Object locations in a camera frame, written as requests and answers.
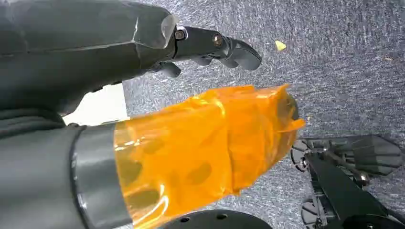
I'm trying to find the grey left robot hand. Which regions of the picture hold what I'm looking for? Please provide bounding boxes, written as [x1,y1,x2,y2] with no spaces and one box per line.
[0,0,305,229]

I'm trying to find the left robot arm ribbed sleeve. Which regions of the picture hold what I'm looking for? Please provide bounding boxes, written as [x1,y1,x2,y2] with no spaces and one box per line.
[0,109,66,140]

